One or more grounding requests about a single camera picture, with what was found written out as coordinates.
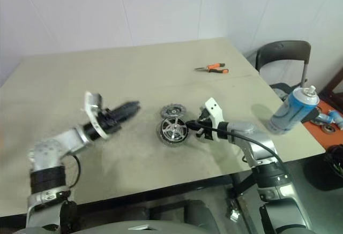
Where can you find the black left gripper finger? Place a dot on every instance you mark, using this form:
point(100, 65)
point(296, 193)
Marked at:
point(128, 116)
point(127, 107)

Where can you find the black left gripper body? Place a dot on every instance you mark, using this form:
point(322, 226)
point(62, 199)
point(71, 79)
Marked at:
point(110, 121)

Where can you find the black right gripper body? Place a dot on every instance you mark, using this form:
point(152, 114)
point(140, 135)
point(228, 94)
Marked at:
point(207, 135)

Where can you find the silver spoked rotor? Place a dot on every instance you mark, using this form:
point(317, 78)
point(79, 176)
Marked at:
point(173, 127)

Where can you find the grey round motor lid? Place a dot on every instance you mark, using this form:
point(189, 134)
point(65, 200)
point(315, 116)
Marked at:
point(172, 110)

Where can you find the motor housing with copper windings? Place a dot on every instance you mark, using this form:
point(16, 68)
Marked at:
point(171, 143)

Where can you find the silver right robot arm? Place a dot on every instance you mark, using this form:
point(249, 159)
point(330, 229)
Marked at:
point(257, 137)

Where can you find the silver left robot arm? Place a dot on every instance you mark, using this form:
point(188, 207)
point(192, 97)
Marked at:
point(53, 148)

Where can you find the orange black pliers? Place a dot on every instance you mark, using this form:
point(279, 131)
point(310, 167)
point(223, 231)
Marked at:
point(214, 69)

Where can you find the blue spray can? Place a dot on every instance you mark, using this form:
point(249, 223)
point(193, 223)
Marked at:
point(292, 111)

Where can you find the black plastic chair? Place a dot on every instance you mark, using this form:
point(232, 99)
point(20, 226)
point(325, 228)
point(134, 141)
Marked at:
point(281, 52)

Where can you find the blue white bottle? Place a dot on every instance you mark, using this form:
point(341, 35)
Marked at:
point(336, 119)
point(324, 117)

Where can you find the steel ball bearing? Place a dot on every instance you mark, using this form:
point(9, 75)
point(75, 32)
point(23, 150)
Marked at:
point(328, 128)

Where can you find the black waste bin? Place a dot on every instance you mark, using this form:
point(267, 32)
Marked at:
point(321, 177)

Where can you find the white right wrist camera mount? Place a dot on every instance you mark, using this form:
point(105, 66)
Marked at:
point(213, 108)

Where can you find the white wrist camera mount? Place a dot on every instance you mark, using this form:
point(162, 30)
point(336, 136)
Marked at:
point(92, 108)
point(213, 108)

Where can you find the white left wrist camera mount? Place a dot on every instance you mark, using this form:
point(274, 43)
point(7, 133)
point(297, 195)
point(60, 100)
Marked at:
point(92, 108)

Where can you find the black table frame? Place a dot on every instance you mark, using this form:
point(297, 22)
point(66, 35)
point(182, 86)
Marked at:
point(160, 191)

